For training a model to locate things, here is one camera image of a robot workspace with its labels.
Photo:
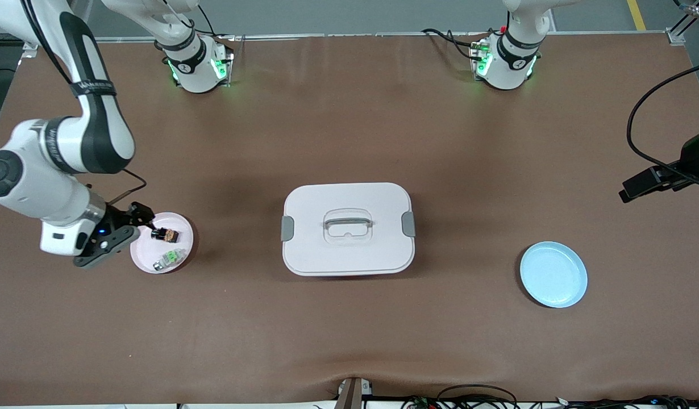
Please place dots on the light blue round plate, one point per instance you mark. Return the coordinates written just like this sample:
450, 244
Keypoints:
554, 275

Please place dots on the aluminium frame extrusion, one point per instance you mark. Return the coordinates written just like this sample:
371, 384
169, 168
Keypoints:
687, 31

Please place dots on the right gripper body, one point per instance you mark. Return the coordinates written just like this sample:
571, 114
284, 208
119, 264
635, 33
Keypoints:
117, 217

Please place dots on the aluminium camera post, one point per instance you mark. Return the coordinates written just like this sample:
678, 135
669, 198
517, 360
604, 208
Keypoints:
352, 395

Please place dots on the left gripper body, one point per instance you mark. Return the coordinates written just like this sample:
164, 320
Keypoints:
697, 154

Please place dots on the white lidded storage box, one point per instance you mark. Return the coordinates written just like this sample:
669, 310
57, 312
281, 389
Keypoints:
315, 250

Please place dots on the aluminium table frame rail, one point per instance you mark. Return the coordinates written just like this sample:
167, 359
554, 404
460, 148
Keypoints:
355, 36

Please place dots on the orange black push-button switch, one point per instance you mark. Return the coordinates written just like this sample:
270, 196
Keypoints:
166, 234

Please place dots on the pink round plate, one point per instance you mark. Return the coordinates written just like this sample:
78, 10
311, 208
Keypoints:
145, 253

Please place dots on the brown table mat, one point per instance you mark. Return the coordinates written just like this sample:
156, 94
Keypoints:
349, 329

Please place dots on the grey box latch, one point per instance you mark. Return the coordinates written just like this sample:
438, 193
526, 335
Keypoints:
408, 222
287, 226

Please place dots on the green push-button switch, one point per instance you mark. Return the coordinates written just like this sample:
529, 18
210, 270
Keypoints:
169, 258

